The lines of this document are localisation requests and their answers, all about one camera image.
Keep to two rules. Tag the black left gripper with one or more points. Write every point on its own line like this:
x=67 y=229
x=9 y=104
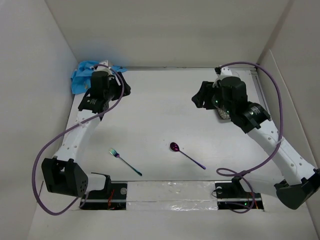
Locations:
x=112 y=80

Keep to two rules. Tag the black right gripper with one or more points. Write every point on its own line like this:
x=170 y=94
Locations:
x=206 y=89

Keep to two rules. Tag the blue space print placemat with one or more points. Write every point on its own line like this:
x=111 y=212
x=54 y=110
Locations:
x=81 y=76

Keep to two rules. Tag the purple metal spoon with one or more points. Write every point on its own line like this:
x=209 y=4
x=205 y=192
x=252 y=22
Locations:
x=175 y=148

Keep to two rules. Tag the iridescent metal fork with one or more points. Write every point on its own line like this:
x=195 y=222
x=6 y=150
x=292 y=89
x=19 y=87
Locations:
x=114 y=153

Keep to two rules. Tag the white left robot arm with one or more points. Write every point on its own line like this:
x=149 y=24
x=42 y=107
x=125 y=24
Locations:
x=63 y=173

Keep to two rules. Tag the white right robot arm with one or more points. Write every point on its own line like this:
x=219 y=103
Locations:
x=299 y=180

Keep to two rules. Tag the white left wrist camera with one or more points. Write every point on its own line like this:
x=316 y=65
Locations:
x=103 y=67

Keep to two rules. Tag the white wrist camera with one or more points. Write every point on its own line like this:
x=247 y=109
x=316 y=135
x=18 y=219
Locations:
x=223 y=72
x=103 y=67

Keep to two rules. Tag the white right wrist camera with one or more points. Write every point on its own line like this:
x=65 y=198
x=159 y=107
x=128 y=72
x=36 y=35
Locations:
x=223 y=72

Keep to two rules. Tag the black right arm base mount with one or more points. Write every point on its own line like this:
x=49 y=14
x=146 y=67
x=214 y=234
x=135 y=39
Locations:
x=230 y=198

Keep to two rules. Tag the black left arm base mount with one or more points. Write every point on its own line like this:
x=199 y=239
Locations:
x=114 y=198

